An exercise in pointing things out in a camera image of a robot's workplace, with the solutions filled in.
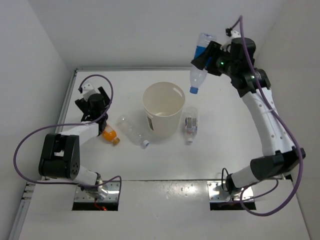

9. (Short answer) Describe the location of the aluminium frame rail left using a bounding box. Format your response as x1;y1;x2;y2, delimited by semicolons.
8;69;77;240

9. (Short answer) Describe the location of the metal base plate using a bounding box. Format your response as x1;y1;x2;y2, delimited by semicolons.
207;180;254;203
74;181;120;203

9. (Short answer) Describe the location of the clear bottle blue-white cap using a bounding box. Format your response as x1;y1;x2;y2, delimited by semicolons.
116;115;150;149

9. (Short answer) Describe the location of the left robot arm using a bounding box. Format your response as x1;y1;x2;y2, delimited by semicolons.
38;83;111;201

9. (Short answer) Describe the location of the aluminium frame rail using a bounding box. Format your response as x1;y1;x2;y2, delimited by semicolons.
75;66;191;73
245;69;257;82
8;69;77;240

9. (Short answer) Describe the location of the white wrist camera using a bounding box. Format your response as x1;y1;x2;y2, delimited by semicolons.
220;27;242;52
78;81;97;102

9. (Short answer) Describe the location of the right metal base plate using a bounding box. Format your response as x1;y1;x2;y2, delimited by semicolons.
207;180;254;203

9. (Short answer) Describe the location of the orange juice bottle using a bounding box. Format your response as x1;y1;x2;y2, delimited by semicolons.
101;125;120;146

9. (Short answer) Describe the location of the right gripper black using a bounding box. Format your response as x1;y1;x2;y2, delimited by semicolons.
192;41;237;78

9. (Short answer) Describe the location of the blue label plastic bottle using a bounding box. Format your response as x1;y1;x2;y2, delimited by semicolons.
189;33;216;94

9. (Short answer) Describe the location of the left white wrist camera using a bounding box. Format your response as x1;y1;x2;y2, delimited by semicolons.
78;81;97;102

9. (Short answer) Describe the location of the aluminium frame rail back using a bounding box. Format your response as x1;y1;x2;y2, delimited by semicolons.
75;66;191;73

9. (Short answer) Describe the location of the aluminium frame rail right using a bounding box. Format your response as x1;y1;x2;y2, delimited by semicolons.
245;69;257;82

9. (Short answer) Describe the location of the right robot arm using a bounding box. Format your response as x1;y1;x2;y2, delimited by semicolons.
190;37;299;194

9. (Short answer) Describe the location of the purple cable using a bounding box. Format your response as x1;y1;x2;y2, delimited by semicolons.
13;75;123;186
231;15;305;217

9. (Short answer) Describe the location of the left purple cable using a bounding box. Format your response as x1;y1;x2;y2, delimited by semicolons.
13;75;123;186

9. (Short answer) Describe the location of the clear bottle white cap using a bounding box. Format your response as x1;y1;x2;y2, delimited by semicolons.
183;106;198;145

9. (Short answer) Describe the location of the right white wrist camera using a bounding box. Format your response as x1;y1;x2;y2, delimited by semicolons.
220;27;242;52

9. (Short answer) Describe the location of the white round plastic bin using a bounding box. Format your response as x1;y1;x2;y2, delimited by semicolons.
142;82;186;138

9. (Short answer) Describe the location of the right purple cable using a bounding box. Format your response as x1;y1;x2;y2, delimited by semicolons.
231;15;305;217

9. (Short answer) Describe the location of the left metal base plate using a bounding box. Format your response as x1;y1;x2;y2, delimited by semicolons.
74;181;120;203

